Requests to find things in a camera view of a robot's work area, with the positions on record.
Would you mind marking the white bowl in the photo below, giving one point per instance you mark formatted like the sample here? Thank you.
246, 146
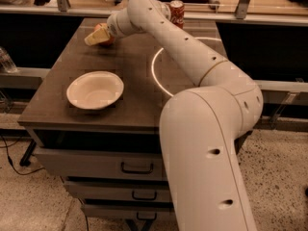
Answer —
95, 90

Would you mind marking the grey drawer cabinet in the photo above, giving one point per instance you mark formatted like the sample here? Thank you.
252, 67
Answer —
145, 130

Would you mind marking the metal railing frame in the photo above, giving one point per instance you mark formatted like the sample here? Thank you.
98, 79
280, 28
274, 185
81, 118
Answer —
256, 11

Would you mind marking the top drawer with handle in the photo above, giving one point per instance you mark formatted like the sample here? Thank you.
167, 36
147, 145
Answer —
102, 164

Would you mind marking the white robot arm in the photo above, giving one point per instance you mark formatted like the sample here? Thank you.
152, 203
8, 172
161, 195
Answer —
199, 126

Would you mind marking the bottom drawer with handle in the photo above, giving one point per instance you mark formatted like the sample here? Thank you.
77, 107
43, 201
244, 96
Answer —
128, 212

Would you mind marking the clear plastic bottle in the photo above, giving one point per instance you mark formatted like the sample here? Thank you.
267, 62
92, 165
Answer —
6, 62

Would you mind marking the red cola can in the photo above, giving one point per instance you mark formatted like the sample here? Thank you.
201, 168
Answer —
177, 12

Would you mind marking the red apple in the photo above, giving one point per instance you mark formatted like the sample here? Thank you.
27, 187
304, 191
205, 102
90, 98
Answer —
102, 36

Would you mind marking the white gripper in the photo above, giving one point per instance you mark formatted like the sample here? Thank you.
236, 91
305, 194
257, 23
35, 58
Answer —
113, 26

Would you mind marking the drawer with handle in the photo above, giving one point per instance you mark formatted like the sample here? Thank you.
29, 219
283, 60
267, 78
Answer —
102, 164
128, 212
118, 191

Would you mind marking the middle drawer with handle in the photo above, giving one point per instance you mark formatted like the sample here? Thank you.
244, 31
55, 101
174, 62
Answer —
118, 191

